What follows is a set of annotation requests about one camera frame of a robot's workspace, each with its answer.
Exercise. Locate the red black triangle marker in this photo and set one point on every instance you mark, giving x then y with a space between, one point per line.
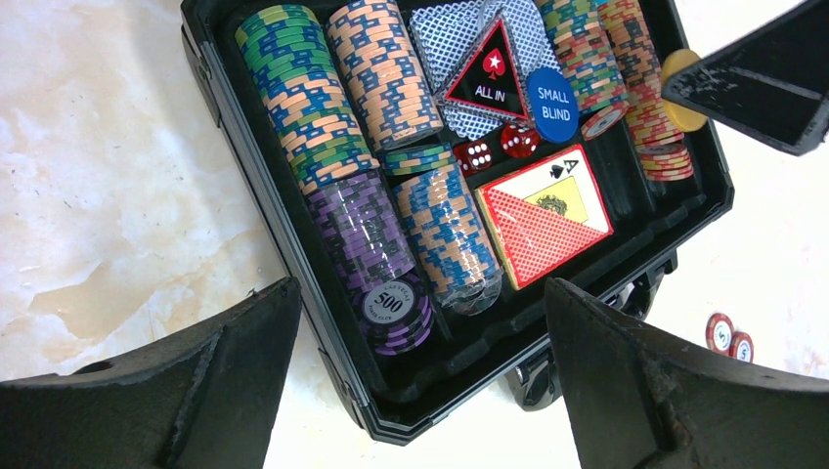
488 79

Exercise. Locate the red white chip right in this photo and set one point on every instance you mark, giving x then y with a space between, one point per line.
742 347

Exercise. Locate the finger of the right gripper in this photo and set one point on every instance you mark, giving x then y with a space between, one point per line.
771 84

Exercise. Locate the blue round button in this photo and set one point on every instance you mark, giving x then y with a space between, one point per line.
553 104

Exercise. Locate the orange red chip row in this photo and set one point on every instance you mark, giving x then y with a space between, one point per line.
658 143

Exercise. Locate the black poker set case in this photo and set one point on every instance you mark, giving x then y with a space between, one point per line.
395 399

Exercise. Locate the green multicolour chip row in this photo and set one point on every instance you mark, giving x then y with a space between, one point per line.
583 51

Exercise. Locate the blue backed card deck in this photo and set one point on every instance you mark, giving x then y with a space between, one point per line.
443 34

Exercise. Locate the yellow round button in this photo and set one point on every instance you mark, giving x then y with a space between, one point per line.
675 105

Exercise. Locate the red playing card box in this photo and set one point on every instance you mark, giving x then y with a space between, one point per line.
543 215

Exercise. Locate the purple chip row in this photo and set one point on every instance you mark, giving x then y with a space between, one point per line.
371 254

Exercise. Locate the green blue chip row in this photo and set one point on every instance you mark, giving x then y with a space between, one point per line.
285 50

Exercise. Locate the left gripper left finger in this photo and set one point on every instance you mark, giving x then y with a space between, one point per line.
206 396

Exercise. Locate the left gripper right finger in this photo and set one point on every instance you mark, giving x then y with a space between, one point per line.
639 397

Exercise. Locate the red white chip left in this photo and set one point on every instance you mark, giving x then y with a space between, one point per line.
719 332

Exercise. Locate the red white chip in case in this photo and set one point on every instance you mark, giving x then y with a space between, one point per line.
604 119

